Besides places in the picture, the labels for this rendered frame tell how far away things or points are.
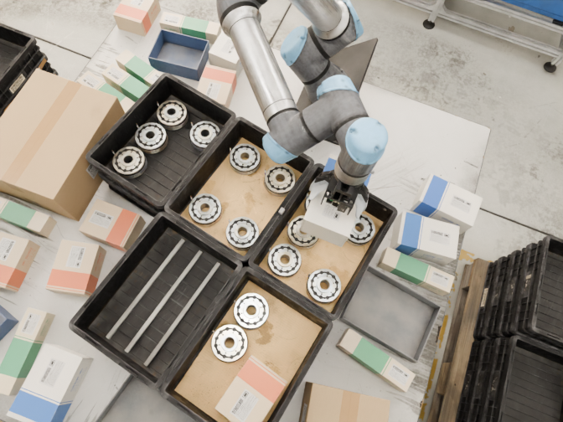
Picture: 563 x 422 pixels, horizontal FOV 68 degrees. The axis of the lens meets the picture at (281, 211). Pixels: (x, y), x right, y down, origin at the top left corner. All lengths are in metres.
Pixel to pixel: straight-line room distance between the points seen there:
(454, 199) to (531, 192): 1.24
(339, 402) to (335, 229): 0.49
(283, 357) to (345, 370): 0.25
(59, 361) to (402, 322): 1.05
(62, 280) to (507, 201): 2.24
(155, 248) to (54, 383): 0.46
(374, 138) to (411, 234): 0.74
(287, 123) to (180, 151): 0.67
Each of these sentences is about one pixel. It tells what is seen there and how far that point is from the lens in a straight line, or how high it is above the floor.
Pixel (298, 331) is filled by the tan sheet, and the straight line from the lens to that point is 1.28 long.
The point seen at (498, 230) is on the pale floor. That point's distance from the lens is 2.59.
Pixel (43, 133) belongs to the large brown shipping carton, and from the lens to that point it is 1.55.
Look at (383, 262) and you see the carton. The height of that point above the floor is 0.76.
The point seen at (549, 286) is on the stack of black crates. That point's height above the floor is 0.49.
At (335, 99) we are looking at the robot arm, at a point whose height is 1.44.
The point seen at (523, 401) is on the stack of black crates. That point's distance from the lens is 2.02.
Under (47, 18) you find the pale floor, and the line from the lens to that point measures 3.22.
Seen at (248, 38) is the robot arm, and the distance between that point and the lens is 0.99.
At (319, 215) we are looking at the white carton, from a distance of 1.04.
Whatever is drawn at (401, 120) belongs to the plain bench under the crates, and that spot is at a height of 0.70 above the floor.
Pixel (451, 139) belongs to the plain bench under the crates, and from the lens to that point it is 1.81.
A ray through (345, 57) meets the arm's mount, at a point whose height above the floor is 0.91.
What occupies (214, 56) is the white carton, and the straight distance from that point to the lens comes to 1.76.
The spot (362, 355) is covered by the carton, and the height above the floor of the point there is 0.76.
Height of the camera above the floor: 2.10
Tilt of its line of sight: 69 degrees down
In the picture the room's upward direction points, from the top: 10 degrees clockwise
